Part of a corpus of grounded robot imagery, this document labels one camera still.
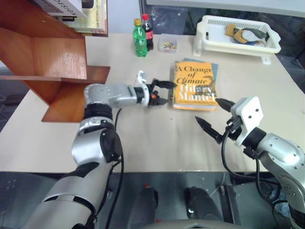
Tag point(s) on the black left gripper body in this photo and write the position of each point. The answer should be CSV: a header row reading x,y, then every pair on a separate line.
x,y
155,101

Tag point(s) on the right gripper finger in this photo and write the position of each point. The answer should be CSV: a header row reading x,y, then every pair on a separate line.
x,y
226,104
207,126

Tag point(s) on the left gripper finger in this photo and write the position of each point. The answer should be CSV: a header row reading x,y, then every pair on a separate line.
x,y
163,101
166,84

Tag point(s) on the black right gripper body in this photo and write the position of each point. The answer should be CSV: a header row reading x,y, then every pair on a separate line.
x,y
234,132

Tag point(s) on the orange hardcover book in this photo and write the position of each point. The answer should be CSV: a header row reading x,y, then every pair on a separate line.
x,y
194,86

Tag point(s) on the teal hardcover book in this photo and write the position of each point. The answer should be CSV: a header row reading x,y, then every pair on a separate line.
x,y
214,68

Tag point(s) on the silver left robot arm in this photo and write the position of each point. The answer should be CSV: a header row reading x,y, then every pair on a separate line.
x,y
107,95

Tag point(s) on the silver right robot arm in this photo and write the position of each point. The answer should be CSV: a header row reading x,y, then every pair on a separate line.
x,y
281,148

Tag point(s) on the gold cover book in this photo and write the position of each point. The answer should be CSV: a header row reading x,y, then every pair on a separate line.
x,y
95,19

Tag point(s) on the brown wooden bookshelf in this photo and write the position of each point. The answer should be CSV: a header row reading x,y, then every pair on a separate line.
x,y
57,57

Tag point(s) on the white design book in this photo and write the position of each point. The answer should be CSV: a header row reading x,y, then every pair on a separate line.
x,y
69,7

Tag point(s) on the clear box of colourful pins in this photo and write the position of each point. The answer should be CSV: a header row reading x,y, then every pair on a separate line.
x,y
168,44

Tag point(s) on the green plastic soda bottle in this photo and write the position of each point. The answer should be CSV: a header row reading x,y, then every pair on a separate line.
x,y
140,43

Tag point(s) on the dark cola bottle red cap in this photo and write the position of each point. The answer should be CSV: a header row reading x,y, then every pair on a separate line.
x,y
149,33

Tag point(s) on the white plastic basket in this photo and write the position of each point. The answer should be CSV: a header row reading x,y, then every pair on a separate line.
x,y
214,41

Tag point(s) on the grey-green work glove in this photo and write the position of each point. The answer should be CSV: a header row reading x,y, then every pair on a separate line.
x,y
256,33

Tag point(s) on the blue jeans leg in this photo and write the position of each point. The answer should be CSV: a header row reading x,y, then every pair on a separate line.
x,y
282,208

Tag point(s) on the grey robot torso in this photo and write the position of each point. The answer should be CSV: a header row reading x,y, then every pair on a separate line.
x,y
190,224

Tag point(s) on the grey board panel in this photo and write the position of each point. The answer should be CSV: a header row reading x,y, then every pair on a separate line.
x,y
226,4

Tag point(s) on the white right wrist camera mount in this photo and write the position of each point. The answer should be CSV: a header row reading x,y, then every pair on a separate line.
x,y
250,112

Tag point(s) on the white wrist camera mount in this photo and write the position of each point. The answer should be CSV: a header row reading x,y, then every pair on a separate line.
x,y
250,112
140,77

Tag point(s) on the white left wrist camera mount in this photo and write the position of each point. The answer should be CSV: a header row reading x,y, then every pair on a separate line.
x,y
140,77

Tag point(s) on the black table frame leg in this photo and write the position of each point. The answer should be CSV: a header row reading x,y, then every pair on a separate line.
x,y
232,205

